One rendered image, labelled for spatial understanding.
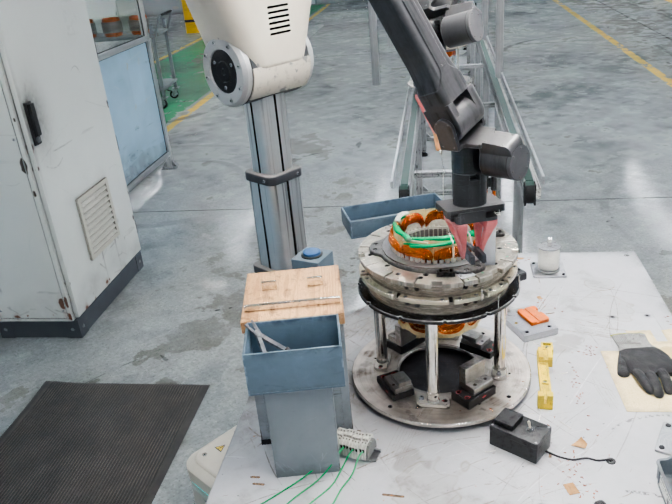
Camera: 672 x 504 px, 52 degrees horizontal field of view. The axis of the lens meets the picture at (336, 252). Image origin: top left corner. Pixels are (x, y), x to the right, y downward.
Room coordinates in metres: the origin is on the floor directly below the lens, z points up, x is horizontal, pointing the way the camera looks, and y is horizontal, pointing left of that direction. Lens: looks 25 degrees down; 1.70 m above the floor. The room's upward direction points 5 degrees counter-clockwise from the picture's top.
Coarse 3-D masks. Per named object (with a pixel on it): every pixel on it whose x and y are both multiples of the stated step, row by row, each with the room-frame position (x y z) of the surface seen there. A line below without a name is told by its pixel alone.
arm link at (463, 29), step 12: (420, 0) 1.35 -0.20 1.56; (432, 12) 1.34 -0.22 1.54; (444, 12) 1.33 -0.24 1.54; (456, 12) 1.30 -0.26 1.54; (468, 12) 1.27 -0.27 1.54; (480, 12) 1.30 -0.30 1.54; (444, 24) 1.29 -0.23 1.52; (456, 24) 1.27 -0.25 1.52; (468, 24) 1.26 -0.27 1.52; (480, 24) 1.29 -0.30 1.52; (444, 36) 1.29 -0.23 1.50; (456, 36) 1.27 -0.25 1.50; (468, 36) 1.26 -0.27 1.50; (480, 36) 1.28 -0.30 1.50
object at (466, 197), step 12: (456, 180) 1.07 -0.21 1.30; (468, 180) 1.06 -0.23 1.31; (480, 180) 1.06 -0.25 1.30; (456, 192) 1.07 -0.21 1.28; (468, 192) 1.06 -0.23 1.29; (480, 192) 1.06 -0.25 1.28; (444, 204) 1.08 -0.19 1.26; (456, 204) 1.07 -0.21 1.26; (468, 204) 1.06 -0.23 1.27; (480, 204) 1.06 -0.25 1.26; (492, 204) 1.06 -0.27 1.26; (504, 204) 1.06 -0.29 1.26; (444, 216) 1.06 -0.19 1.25; (456, 216) 1.05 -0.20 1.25
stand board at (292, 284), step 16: (272, 272) 1.28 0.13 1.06; (288, 272) 1.27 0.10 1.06; (304, 272) 1.26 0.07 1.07; (320, 272) 1.26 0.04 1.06; (336, 272) 1.25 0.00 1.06; (256, 288) 1.21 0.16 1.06; (288, 288) 1.20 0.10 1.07; (304, 288) 1.19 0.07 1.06; (320, 288) 1.19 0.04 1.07; (336, 288) 1.18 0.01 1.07; (336, 304) 1.12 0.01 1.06; (256, 320) 1.09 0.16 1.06
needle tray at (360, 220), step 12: (360, 204) 1.62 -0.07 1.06; (372, 204) 1.62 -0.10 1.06; (384, 204) 1.62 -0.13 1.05; (396, 204) 1.63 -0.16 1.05; (408, 204) 1.63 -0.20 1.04; (420, 204) 1.64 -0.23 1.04; (432, 204) 1.65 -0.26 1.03; (348, 216) 1.61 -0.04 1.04; (360, 216) 1.61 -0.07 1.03; (372, 216) 1.62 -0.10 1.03; (384, 216) 1.62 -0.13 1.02; (348, 228) 1.53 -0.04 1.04; (360, 228) 1.51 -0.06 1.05; (372, 228) 1.51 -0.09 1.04
